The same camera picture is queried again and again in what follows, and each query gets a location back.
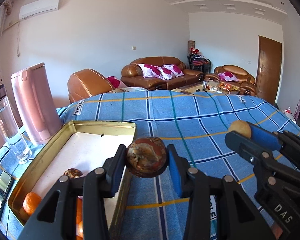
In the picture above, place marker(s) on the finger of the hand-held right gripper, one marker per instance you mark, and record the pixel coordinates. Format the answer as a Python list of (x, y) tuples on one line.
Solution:
[(265, 136), (242, 147)]

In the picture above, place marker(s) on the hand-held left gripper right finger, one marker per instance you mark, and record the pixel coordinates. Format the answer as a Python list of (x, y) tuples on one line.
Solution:
[(175, 172)]

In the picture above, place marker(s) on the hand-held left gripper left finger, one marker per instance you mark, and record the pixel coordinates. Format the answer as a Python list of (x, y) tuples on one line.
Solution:
[(116, 177)]

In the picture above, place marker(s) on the small yellowish round fruit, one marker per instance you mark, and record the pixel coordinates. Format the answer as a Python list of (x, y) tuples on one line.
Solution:
[(240, 128)]

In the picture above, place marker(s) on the dark passion fruit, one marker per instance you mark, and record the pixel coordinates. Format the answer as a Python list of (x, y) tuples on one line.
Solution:
[(147, 156)]

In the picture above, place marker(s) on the gold metal tin tray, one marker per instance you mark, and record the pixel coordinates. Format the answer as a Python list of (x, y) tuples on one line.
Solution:
[(84, 142)]

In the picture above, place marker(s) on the orange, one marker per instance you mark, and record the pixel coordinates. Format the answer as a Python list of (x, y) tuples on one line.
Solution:
[(79, 215), (31, 202)]

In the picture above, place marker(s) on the cluttered white shelf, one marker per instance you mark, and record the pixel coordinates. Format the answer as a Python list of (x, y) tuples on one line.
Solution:
[(289, 111)]

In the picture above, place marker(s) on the brown leather carved armchair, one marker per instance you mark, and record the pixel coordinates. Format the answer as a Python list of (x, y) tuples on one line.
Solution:
[(247, 80)]

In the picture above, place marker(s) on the blue plaid tablecloth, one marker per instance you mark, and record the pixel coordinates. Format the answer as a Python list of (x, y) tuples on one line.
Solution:
[(190, 110)]

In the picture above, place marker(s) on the brown wooden door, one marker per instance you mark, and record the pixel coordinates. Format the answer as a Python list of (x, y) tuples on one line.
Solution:
[(267, 67)]

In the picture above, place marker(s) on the white red floral pillow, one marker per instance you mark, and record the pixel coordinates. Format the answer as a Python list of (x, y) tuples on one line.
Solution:
[(150, 70), (228, 76), (170, 70)]

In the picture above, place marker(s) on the wooden coffee table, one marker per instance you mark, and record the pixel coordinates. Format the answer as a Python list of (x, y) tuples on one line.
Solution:
[(187, 88)]

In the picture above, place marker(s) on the white cloth bundle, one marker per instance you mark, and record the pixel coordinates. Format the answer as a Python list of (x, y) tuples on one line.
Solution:
[(129, 89)]

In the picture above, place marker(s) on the stack of dark chairs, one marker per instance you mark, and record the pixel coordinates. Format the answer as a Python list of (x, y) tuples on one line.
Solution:
[(198, 63)]

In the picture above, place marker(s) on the brown leather sofa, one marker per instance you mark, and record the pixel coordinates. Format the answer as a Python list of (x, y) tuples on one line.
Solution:
[(132, 73)]

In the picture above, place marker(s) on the pink electric kettle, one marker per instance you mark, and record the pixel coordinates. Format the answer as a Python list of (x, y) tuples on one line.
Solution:
[(34, 105)]

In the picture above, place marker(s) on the tall woven vase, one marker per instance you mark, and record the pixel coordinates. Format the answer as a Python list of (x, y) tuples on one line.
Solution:
[(191, 46)]

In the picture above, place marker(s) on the black smartphone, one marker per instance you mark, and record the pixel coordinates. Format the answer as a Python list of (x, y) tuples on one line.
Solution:
[(2, 192)]

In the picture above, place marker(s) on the clear glass water bottle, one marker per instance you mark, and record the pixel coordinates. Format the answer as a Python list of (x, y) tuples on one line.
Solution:
[(7, 125)]

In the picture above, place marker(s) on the air conditioner pipe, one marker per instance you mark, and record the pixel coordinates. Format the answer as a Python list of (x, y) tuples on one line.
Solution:
[(18, 37)]

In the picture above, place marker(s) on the white wall air conditioner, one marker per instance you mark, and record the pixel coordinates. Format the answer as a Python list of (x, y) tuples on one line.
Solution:
[(38, 7)]

